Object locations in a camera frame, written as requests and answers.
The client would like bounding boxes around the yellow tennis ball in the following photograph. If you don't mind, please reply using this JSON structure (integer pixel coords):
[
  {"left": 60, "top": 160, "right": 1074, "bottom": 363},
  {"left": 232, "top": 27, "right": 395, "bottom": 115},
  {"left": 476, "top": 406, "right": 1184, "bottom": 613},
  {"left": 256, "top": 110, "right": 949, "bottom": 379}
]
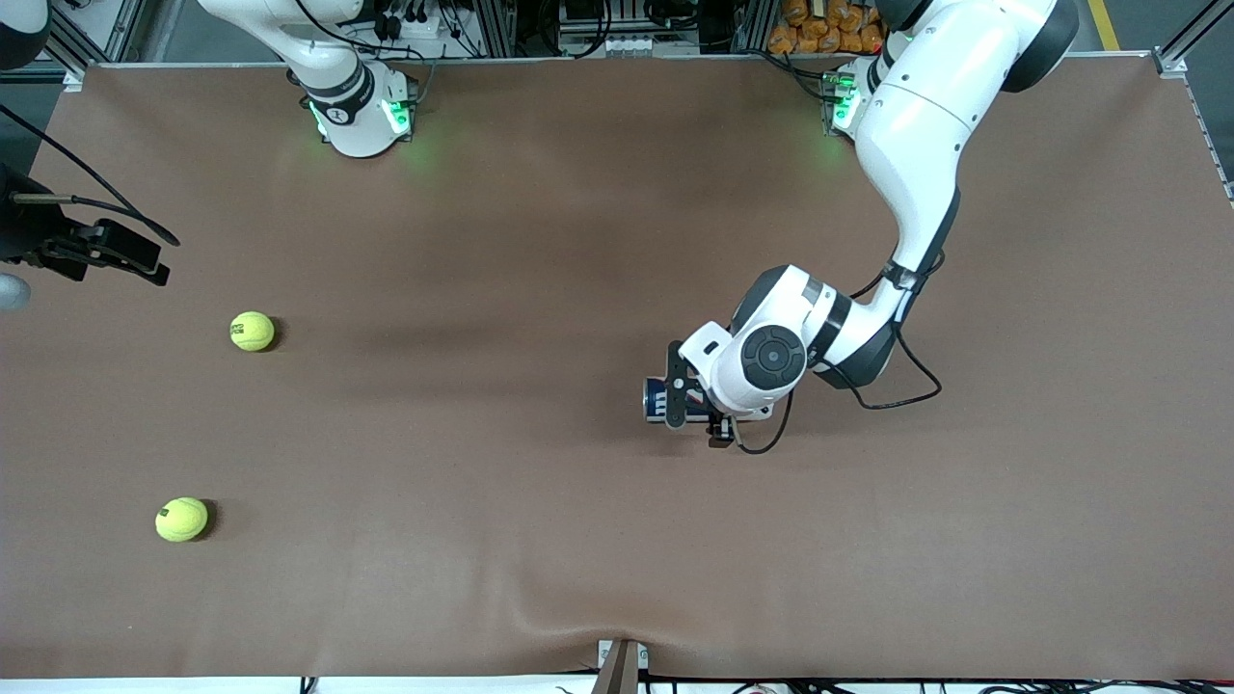
[
  {"left": 229, "top": 310, "right": 276, "bottom": 353},
  {"left": 155, "top": 496, "right": 209, "bottom": 543}
]

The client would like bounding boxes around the metal table edge bracket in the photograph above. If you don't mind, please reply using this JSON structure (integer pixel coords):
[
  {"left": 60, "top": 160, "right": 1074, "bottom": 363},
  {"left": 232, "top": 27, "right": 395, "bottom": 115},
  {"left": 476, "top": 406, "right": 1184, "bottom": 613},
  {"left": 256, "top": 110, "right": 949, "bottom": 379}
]
[{"left": 598, "top": 638, "right": 649, "bottom": 694}]

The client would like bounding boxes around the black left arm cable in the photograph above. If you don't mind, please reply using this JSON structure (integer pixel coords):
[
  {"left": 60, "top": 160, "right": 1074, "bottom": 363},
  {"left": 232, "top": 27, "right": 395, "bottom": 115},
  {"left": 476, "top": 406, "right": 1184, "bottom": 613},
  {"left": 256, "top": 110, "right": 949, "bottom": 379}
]
[{"left": 709, "top": 246, "right": 944, "bottom": 456}]

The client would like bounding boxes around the white power strip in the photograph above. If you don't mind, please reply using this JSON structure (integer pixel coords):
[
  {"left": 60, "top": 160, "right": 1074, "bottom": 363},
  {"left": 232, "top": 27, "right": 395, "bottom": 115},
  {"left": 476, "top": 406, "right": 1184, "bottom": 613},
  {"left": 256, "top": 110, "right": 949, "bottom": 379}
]
[{"left": 371, "top": 0, "right": 464, "bottom": 49}]

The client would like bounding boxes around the aluminium frame profile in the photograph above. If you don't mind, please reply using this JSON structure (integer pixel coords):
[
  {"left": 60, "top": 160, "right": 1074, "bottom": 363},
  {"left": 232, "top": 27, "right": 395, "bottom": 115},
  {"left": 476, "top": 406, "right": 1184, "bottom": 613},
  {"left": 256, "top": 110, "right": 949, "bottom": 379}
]
[
  {"left": 1157, "top": 0, "right": 1234, "bottom": 76},
  {"left": 43, "top": 0, "right": 146, "bottom": 73}
]

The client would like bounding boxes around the bag of orange buns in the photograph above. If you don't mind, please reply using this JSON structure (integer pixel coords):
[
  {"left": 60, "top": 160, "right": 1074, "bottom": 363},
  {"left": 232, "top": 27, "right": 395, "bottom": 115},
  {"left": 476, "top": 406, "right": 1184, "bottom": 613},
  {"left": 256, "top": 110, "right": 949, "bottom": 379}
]
[{"left": 768, "top": 0, "right": 886, "bottom": 56}]

